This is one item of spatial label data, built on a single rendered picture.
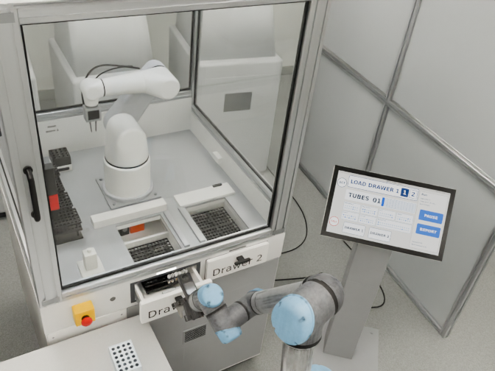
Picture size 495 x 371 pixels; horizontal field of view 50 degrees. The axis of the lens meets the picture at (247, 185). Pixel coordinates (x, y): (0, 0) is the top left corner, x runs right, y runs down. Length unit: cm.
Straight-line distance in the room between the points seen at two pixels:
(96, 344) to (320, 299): 100
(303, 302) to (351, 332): 155
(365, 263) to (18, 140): 163
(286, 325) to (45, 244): 83
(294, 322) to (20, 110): 90
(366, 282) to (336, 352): 56
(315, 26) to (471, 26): 124
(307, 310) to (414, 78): 205
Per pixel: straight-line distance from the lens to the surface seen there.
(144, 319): 208
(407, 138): 328
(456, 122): 299
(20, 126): 156
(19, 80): 150
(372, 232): 233
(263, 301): 170
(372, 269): 258
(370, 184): 234
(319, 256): 362
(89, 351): 211
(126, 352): 206
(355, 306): 277
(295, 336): 140
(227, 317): 172
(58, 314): 207
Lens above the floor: 247
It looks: 37 degrees down
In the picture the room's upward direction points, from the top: 8 degrees clockwise
